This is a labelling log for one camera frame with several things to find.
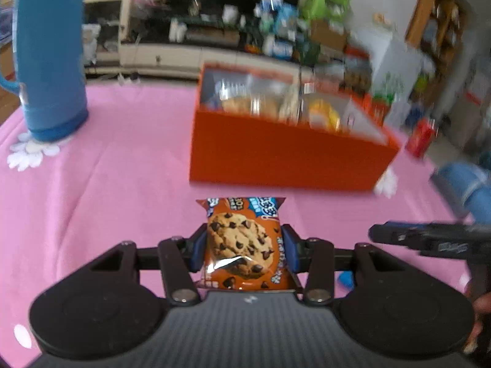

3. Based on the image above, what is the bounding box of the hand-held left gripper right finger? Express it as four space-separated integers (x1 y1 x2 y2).
282 225 407 307

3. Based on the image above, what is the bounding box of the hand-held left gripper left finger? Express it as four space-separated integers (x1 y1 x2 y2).
92 224 208 307

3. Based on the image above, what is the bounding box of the brown cookie packet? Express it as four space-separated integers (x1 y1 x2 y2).
195 196 294 291

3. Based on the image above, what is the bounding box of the orange cardboard box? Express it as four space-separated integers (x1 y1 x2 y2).
189 63 401 192

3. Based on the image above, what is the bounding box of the person's right hand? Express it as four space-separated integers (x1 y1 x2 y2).
464 281 491 354

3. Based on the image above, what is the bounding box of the light blue padded object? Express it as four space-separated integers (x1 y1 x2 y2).
439 162 491 225

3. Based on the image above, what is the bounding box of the pink floral tablecloth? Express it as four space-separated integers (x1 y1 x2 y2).
0 84 491 368

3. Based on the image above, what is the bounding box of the red soda can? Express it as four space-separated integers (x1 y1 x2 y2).
404 118 436 159

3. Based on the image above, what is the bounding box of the white chest freezer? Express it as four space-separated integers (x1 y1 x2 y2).
351 27 423 123

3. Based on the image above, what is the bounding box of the white television stand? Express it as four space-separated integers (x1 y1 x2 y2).
82 15 307 81

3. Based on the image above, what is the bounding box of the white and blue carton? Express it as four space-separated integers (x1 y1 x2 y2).
265 36 294 59

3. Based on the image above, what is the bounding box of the small brown cardboard carton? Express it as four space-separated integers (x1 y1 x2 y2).
309 19 350 52

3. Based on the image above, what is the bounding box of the wooden shelf unit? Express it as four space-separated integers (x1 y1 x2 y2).
404 0 491 150

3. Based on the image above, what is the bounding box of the light blue packet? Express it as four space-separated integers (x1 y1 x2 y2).
276 4 298 33

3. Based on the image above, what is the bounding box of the blue and white bag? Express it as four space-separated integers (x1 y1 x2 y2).
255 0 280 16

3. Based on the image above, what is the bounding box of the blue thermos jug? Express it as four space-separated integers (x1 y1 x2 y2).
0 0 90 142

